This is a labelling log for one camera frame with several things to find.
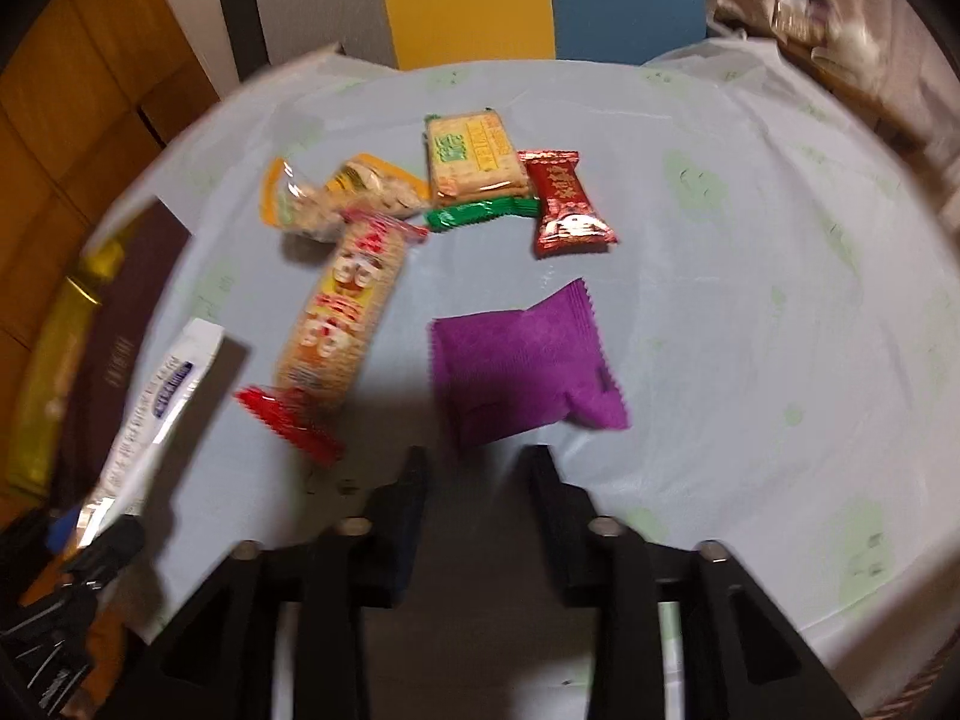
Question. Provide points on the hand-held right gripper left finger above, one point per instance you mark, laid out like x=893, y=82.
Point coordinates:
x=405, y=532

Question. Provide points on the white silver snack bar packet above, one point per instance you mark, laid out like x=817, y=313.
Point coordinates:
x=161, y=397

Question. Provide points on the wooden wardrobe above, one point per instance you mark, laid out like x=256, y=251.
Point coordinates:
x=75, y=90

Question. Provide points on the green print cracker packet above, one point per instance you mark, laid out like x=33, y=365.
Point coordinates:
x=469, y=154

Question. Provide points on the grey yellow blue striped chair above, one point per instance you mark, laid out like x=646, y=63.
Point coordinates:
x=465, y=0

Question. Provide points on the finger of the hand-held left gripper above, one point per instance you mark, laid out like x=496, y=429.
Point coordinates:
x=109, y=547
x=61, y=529

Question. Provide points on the green snack packet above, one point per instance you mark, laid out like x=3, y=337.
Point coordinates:
x=472, y=214

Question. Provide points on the clear orange nut packet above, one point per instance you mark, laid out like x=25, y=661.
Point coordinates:
x=352, y=191

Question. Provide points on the dark maroon gift box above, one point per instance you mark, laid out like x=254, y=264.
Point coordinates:
x=112, y=330

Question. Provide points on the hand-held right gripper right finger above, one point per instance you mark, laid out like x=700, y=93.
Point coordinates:
x=551, y=532

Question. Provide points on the puffed rice stick packet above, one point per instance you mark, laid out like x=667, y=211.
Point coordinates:
x=341, y=307

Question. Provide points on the purple snack packet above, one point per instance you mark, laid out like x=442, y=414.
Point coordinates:
x=517, y=367

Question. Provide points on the dark red snack packet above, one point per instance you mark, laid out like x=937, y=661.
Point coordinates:
x=566, y=206

